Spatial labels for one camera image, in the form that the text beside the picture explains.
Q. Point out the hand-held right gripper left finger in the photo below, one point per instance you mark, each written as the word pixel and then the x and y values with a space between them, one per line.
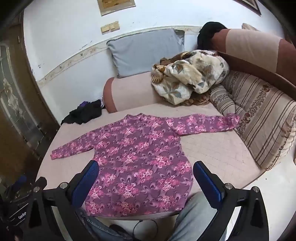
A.
pixel 86 183

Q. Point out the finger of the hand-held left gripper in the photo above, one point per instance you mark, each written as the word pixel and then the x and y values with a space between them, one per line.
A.
pixel 19 182

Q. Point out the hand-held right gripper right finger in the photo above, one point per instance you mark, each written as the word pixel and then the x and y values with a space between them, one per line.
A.
pixel 208 185

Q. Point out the purple floral long-sleeved shirt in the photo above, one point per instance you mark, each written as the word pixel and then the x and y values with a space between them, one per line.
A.
pixel 138 157

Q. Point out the pile of black clothes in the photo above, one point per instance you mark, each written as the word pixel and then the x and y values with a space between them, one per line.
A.
pixel 83 114

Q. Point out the person's right leg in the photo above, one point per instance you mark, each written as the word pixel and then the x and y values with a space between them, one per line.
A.
pixel 196 220

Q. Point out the person's leg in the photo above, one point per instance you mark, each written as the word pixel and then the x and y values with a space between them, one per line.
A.
pixel 196 220
pixel 101 227

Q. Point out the person's left leg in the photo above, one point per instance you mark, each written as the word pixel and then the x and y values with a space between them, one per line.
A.
pixel 101 227

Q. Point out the wooden door with glass panel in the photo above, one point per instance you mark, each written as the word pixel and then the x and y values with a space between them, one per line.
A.
pixel 18 111

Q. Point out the small striped cushion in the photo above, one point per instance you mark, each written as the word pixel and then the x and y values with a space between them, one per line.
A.
pixel 222 102

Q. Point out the large striped floral cushion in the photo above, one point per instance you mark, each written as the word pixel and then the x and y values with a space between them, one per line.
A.
pixel 261 115

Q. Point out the pink bolster with brown end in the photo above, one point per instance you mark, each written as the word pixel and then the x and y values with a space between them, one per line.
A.
pixel 131 90

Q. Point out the cream floral blanket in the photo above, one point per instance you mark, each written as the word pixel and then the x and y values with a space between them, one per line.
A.
pixel 192 71

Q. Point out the brown wooden bed board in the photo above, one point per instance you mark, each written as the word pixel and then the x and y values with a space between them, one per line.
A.
pixel 254 71

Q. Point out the grey pillow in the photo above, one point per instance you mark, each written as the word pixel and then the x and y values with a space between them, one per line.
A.
pixel 145 53

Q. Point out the wide pink and brown bolster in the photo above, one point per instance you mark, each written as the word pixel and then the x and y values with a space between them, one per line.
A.
pixel 252 46

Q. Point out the black cloth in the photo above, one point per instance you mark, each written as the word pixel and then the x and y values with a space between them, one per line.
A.
pixel 207 34

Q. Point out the beige wall switch plates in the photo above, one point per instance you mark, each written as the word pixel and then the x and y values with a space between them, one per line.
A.
pixel 110 27

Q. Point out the beige wall frame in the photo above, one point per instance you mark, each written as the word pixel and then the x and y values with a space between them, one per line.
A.
pixel 116 6

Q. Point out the dark picture frame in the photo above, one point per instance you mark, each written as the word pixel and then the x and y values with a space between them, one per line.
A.
pixel 251 5

